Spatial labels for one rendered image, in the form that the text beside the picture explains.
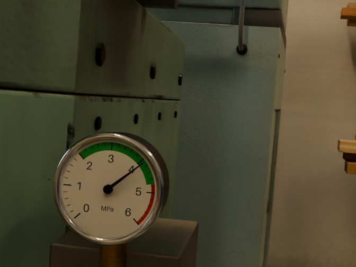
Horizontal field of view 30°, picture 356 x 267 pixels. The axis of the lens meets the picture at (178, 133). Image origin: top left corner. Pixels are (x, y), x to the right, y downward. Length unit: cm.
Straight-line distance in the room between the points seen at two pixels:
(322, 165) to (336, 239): 32
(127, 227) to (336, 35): 252
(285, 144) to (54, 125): 243
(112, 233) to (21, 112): 12
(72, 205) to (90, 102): 12
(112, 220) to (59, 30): 14
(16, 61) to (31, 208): 10
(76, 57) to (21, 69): 4
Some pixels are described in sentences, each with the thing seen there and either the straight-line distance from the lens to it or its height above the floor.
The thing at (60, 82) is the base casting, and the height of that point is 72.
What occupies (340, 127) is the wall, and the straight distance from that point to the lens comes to 284.
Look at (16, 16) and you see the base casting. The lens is 45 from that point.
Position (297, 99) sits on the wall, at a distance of 283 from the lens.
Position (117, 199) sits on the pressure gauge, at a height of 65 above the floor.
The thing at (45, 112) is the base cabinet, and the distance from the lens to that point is 44.
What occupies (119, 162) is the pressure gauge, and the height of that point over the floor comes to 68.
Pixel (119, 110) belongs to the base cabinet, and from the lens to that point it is 57.
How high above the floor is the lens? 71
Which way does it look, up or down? 3 degrees down
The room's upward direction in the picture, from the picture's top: 4 degrees clockwise
